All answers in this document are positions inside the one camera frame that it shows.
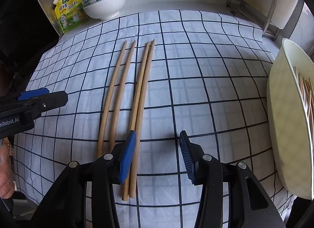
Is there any wooden chopstick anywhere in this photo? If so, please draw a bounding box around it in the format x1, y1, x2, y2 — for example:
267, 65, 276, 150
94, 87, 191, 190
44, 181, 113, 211
109, 41, 136, 150
303, 78, 313, 123
122, 42, 150, 201
96, 41, 127, 158
293, 67, 307, 102
298, 73, 313, 116
129, 40, 155, 198

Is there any person's left hand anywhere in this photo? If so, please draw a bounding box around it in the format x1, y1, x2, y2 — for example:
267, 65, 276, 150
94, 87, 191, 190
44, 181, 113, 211
0, 138, 15, 199

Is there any white black checkered cloth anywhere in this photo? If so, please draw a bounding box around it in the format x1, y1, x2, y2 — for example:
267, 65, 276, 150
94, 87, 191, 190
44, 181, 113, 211
14, 10, 293, 227

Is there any yellow seasoning pouch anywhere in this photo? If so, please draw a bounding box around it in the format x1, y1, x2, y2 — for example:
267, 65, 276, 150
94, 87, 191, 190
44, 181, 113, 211
54, 0, 88, 34

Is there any white round tray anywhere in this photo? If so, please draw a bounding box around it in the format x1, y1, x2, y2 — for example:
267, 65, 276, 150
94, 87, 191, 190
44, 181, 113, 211
267, 39, 313, 200

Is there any large white bowl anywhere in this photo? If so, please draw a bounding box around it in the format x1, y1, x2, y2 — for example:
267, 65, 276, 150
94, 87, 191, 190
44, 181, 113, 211
83, 0, 126, 21

